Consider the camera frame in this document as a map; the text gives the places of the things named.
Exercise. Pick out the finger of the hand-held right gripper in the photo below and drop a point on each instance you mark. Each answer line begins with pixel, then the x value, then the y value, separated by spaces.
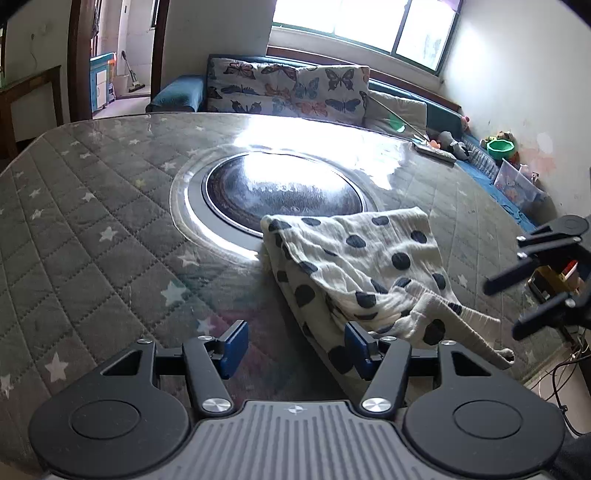
pixel 542 316
pixel 510 276

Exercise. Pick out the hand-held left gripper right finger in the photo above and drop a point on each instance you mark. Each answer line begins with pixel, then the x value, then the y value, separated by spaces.
pixel 359 350

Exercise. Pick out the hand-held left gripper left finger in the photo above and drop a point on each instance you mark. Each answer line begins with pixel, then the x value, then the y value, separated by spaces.
pixel 234 348

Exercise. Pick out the white polka dot pants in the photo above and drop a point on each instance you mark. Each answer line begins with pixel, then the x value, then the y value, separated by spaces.
pixel 369 263

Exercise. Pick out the yellow box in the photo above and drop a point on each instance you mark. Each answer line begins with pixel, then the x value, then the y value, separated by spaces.
pixel 549 278

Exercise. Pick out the clear plastic storage box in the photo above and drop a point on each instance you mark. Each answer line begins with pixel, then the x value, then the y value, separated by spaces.
pixel 519 184

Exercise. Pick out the green plastic bowl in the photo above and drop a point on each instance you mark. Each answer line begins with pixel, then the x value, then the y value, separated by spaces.
pixel 502 148

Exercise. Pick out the brown plush toy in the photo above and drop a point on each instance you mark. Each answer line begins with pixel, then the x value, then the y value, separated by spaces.
pixel 503 136

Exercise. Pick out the grey plush toy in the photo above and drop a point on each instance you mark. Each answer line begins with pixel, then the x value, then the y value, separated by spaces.
pixel 455 145

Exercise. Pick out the pink small toy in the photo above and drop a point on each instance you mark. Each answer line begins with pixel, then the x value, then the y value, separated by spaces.
pixel 466 123

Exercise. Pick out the round black hot plate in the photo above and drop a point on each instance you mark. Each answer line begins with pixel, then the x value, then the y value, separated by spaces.
pixel 281 194

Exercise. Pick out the beige cushion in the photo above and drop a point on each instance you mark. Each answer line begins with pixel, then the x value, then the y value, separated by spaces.
pixel 411 110

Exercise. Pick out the thin stick with green tip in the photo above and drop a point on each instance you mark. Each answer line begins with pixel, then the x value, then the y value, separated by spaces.
pixel 395 121

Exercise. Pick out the square butterfly print cushion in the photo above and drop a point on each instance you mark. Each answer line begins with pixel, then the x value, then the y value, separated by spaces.
pixel 334 92

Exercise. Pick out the blue sofa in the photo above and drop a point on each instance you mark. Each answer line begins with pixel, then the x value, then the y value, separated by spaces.
pixel 178 92

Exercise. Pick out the wide butterfly print cushion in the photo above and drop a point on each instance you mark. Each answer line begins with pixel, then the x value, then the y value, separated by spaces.
pixel 251 85

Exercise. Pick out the window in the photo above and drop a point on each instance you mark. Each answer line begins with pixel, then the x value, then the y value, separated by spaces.
pixel 364 23

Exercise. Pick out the upright mop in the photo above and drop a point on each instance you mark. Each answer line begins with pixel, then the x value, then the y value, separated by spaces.
pixel 131 74

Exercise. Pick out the blue toy cabinet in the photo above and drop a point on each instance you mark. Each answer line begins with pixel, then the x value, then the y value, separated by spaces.
pixel 101 83

